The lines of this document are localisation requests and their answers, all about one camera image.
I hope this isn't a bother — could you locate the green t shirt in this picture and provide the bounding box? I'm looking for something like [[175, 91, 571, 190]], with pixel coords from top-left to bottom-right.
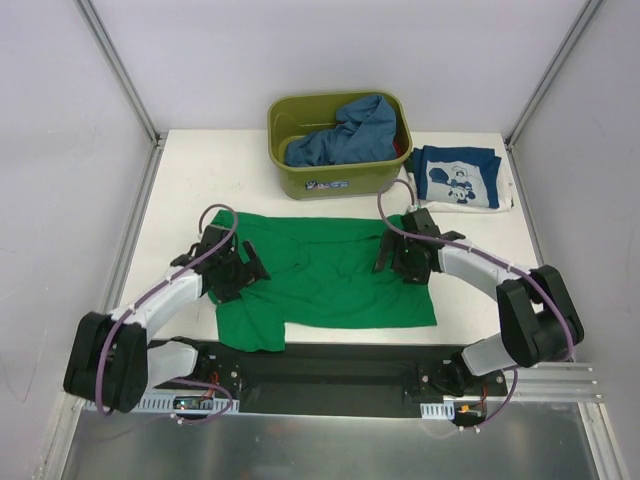
[[211, 211, 437, 352]]

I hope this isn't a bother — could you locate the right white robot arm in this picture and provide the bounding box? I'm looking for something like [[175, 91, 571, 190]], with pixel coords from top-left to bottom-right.
[[373, 208, 585, 397]]

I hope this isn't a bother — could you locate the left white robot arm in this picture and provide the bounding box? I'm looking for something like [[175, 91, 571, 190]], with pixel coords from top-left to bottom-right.
[[63, 225, 271, 413]]

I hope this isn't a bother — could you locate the folded navy printed t shirt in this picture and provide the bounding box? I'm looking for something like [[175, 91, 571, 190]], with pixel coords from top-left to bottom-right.
[[408, 144, 503, 210]]

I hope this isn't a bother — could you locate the folded white t shirt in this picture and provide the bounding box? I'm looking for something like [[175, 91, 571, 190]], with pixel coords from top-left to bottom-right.
[[406, 149, 516, 215]]

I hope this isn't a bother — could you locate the olive green plastic bin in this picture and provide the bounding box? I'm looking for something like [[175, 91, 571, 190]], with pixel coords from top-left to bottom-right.
[[267, 91, 412, 200]]

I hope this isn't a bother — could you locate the blue t shirt in bin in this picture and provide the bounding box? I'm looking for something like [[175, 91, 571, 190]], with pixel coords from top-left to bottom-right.
[[284, 94, 397, 167]]

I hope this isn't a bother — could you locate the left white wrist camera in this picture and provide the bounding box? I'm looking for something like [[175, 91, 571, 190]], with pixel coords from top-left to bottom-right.
[[199, 224, 225, 244]]

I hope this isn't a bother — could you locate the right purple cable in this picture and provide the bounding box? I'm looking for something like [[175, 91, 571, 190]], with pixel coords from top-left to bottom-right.
[[376, 179, 576, 431]]

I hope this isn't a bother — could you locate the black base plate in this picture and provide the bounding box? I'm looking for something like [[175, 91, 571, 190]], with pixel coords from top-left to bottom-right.
[[154, 338, 507, 419]]

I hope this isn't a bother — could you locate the left white cable duct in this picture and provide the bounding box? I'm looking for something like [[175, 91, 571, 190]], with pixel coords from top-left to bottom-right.
[[82, 393, 242, 417]]

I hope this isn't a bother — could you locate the white cable duct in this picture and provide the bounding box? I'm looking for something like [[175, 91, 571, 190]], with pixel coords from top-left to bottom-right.
[[420, 400, 455, 421], [82, 393, 242, 417]]

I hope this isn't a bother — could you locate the right white cable duct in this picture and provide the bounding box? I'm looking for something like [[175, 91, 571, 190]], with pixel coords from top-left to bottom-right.
[[420, 400, 455, 421]]

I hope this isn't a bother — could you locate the left aluminium frame post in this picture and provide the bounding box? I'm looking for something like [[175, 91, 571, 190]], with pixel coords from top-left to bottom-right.
[[74, 0, 169, 146]]

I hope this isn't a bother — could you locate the aluminium frame post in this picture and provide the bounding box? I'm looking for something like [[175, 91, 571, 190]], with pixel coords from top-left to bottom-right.
[[503, 0, 606, 147], [74, 0, 169, 146]]

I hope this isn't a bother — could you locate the right aluminium frame post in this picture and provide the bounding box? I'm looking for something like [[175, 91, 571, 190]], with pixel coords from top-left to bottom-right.
[[503, 0, 606, 147]]

